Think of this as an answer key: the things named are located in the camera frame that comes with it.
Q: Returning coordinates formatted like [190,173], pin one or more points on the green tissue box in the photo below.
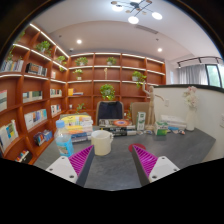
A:
[161,129]

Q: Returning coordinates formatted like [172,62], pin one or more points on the tan chair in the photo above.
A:
[138,107]

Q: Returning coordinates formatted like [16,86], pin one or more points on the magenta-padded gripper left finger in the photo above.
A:
[63,166]

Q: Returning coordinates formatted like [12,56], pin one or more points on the black-framed window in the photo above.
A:
[214,75]

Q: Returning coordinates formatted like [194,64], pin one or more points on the branched ceiling lamp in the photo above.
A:
[133,10]

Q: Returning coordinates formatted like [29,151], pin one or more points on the colourful book stack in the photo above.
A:
[78,128]

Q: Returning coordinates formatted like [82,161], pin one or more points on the dark book stack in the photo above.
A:
[118,128]

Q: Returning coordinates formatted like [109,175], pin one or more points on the black ceiling track rail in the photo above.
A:
[200,59]

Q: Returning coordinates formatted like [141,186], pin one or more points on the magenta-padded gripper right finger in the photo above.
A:
[160,167]

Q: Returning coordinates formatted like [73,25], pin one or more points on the wooden wall shelf unit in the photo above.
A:
[90,73]

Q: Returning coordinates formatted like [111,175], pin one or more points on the cream ceramic mug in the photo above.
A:
[101,143]

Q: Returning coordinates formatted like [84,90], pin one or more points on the white book stack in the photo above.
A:
[173,121]

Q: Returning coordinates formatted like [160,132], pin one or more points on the ceiling air vent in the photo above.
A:
[146,29]

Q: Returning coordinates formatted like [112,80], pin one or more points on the grey curtain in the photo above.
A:
[192,74]

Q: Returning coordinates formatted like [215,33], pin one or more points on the white vase with flowers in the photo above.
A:
[190,118]

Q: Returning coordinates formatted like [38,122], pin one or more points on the dark blue chair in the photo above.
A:
[109,111]

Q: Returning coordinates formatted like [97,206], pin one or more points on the round recessed ceiling light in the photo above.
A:
[160,49]
[79,41]

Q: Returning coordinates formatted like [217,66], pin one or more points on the clear blue-capped water bottle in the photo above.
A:
[64,141]

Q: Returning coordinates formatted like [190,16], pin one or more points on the green and white carton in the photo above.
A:
[141,121]

